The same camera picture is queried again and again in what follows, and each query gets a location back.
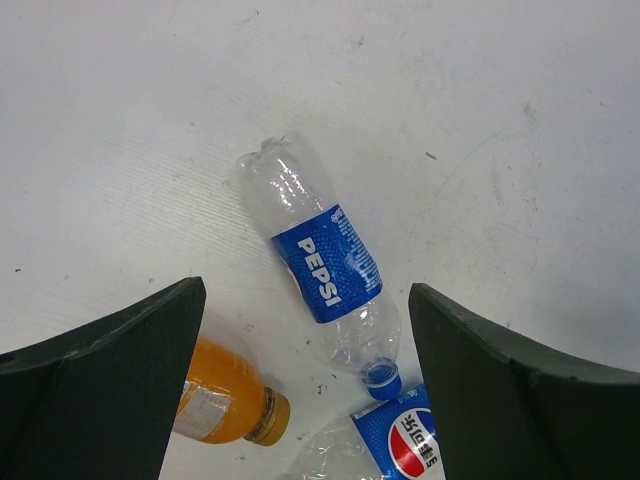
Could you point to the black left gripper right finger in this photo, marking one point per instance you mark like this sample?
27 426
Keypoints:
508 407

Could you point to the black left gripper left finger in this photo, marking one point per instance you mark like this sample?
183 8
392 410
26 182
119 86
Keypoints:
99 401

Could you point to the small Pepsi bottle blue cap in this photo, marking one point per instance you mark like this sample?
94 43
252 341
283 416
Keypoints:
286 192

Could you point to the large Pepsi bottle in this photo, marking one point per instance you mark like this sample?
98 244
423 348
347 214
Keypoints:
394 439

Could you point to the orange juice bottle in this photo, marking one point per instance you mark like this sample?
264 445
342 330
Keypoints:
225 399

